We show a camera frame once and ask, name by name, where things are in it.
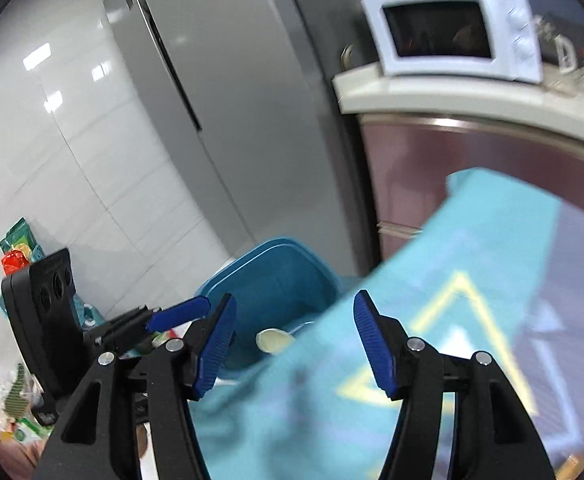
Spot white kitchen countertop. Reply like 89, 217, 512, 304
332, 63, 584, 141

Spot white microwave oven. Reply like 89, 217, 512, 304
362, 0, 542, 84

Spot blue trash bin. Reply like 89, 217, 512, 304
196, 237, 356, 380

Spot silver refrigerator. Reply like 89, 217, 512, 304
104, 0, 379, 276

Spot colourful snack bags pile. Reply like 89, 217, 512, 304
0, 216, 109, 449

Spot maroon lower cabinets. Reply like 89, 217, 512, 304
358, 113, 584, 259

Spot glass kettle white handle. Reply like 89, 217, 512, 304
534, 15, 578, 74

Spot pale peel scrap in bin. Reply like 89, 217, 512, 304
255, 328, 295, 356

